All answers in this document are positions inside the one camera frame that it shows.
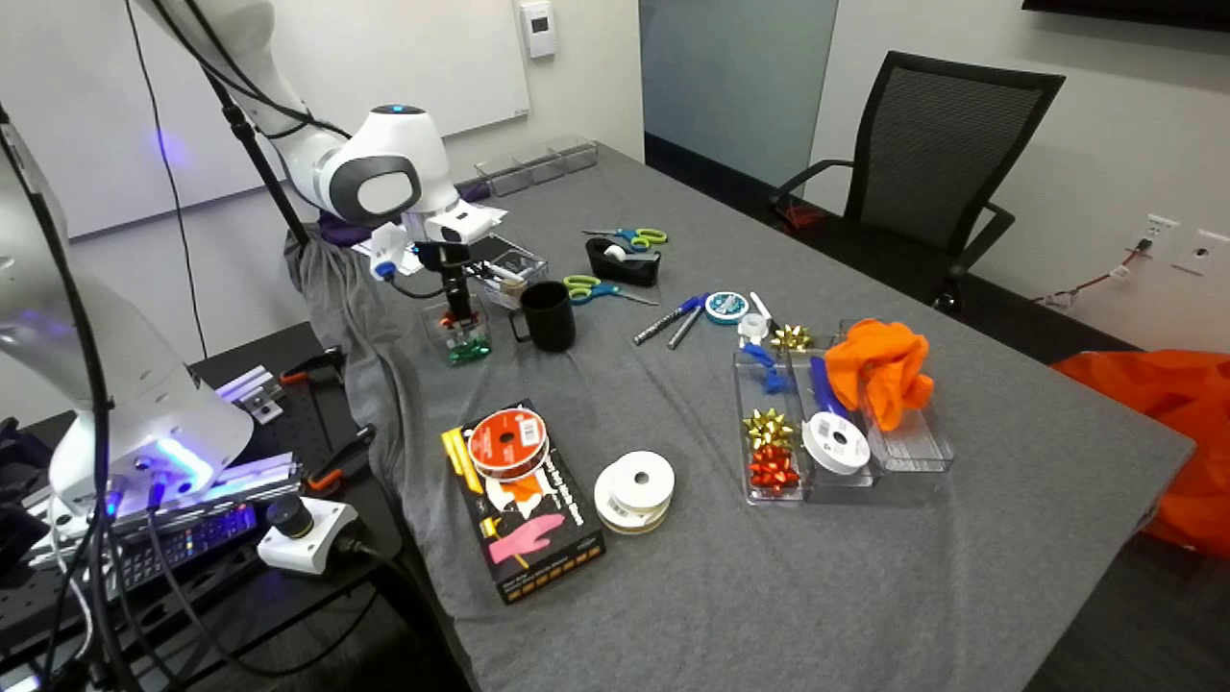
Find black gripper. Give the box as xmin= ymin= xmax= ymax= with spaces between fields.
xmin=417 ymin=240 xmax=484 ymax=344

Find clear compartment organizer tray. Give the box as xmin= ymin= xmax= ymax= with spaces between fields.
xmin=731 ymin=335 xmax=956 ymax=513

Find black mug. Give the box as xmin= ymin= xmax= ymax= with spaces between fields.
xmin=509 ymin=276 xmax=582 ymax=358

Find orange ribbon spool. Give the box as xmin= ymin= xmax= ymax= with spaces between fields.
xmin=462 ymin=406 xmax=558 ymax=480

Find purple cloth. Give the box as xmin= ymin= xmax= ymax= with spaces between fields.
xmin=313 ymin=208 xmax=379 ymax=251

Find black tape dispenser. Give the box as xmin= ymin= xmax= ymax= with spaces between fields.
xmin=584 ymin=236 xmax=666 ymax=294

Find silver marker blue cap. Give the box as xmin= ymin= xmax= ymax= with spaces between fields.
xmin=632 ymin=297 xmax=703 ymax=352
xmin=666 ymin=299 xmax=712 ymax=354

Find white ribbon spool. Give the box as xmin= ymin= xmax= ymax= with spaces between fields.
xmin=587 ymin=448 xmax=682 ymax=538

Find blue round mint tin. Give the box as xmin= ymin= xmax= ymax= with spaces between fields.
xmin=701 ymin=288 xmax=753 ymax=326

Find blue plastic item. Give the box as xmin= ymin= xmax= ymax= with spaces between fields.
xmin=737 ymin=339 xmax=801 ymax=400

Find gold ribbon bow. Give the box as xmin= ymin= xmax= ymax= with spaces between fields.
xmin=742 ymin=406 xmax=801 ymax=456

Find small gold bow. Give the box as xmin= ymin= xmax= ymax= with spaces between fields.
xmin=766 ymin=318 xmax=819 ymax=358

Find black robot stand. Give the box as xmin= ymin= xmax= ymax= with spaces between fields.
xmin=0 ymin=318 xmax=440 ymax=692

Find red ribbon bow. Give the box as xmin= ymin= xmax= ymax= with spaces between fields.
xmin=746 ymin=441 xmax=803 ymax=500

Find gray tablecloth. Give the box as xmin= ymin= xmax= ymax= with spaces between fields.
xmin=281 ymin=139 xmax=1199 ymax=692

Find white tape roll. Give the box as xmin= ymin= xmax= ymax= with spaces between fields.
xmin=801 ymin=407 xmax=876 ymax=486

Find orange cloth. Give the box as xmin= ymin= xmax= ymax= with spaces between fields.
xmin=819 ymin=317 xmax=938 ymax=440

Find black mesh office chair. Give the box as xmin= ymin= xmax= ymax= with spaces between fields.
xmin=766 ymin=49 xmax=1068 ymax=311

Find orange bag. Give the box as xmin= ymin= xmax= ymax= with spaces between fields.
xmin=1049 ymin=345 xmax=1230 ymax=562

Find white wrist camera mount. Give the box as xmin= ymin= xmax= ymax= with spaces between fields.
xmin=370 ymin=206 xmax=513 ymax=283

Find green blue handled scissors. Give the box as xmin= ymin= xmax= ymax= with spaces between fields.
xmin=613 ymin=222 xmax=675 ymax=257
xmin=563 ymin=271 xmax=650 ymax=307

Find orange handled pliers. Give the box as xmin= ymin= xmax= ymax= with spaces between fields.
xmin=302 ymin=426 xmax=380 ymax=500

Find box with red rope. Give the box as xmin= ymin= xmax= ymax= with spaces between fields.
xmin=440 ymin=406 xmax=613 ymax=607

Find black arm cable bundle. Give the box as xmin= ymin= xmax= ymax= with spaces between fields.
xmin=120 ymin=0 xmax=357 ymax=263

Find white wall thermostat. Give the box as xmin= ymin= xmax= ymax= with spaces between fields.
xmin=514 ymin=0 xmax=563 ymax=66

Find white wall outlet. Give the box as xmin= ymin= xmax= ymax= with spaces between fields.
xmin=1138 ymin=208 xmax=1230 ymax=283

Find black wall television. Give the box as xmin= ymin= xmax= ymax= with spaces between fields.
xmin=1018 ymin=0 xmax=1230 ymax=35

